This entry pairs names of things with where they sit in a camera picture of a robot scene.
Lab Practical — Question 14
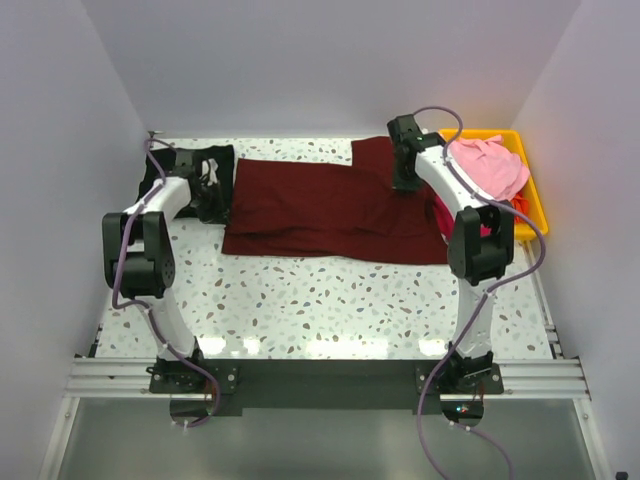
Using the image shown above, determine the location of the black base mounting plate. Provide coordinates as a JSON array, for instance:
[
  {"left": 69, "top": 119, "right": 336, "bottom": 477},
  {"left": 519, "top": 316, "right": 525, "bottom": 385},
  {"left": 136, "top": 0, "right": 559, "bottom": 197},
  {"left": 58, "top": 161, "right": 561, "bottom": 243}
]
[{"left": 146, "top": 359, "right": 504, "bottom": 419}]

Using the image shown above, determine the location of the aluminium frame rail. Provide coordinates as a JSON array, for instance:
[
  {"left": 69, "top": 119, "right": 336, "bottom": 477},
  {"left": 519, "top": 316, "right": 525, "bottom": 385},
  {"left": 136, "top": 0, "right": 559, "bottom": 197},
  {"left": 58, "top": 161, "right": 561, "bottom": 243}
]
[{"left": 62, "top": 239, "right": 594, "bottom": 401}]

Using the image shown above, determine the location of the pink t shirt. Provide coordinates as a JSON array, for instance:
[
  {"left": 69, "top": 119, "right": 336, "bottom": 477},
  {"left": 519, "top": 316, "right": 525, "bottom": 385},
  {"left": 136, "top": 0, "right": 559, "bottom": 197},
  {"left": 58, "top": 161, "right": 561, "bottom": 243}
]
[{"left": 448, "top": 134, "right": 530, "bottom": 201}]

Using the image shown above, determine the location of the orange t shirt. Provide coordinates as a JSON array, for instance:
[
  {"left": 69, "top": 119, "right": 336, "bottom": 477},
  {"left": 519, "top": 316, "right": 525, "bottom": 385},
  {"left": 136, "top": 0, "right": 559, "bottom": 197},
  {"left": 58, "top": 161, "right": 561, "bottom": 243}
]
[{"left": 510, "top": 192, "right": 530, "bottom": 225}]

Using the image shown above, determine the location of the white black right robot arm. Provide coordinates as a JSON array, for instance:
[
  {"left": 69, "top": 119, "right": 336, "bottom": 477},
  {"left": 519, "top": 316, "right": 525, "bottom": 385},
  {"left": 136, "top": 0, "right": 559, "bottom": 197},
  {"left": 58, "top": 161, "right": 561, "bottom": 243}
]
[{"left": 387, "top": 114, "right": 514, "bottom": 393}]

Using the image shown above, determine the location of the yellow plastic bin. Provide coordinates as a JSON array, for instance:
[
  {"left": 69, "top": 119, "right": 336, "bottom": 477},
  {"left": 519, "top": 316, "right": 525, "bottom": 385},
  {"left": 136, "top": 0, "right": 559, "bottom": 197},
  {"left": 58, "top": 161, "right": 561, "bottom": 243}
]
[{"left": 440, "top": 128, "right": 549, "bottom": 235}]

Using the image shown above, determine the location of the dark red t shirt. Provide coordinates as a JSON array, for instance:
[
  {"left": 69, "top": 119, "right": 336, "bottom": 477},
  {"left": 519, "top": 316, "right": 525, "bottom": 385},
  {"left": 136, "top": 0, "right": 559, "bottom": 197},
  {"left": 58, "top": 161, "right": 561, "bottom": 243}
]
[{"left": 222, "top": 137, "right": 447, "bottom": 266}]

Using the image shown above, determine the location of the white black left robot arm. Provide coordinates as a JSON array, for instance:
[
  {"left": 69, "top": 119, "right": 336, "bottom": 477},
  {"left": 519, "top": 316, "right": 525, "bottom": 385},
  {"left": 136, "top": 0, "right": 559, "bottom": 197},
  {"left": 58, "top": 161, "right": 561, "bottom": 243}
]
[{"left": 101, "top": 143, "right": 236, "bottom": 392}]

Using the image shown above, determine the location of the magenta t shirt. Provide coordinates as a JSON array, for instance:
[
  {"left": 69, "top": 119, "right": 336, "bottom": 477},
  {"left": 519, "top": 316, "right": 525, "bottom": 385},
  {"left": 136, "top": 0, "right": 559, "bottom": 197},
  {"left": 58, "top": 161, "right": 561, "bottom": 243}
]
[{"left": 430, "top": 192, "right": 494, "bottom": 239}]

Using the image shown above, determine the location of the folded black t shirt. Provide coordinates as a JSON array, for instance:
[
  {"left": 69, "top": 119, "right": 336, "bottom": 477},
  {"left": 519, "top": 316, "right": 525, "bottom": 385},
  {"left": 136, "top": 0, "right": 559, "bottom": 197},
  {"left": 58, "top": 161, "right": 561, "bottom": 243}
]
[{"left": 136, "top": 145, "right": 236, "bottom": 225}]

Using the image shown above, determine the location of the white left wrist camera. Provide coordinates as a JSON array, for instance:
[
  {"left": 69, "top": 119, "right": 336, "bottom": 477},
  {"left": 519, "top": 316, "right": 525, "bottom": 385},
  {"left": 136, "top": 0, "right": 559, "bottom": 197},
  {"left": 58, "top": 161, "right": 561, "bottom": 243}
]
[{"left": 201, "top": 159, "right": 218, "bottom": 186}]

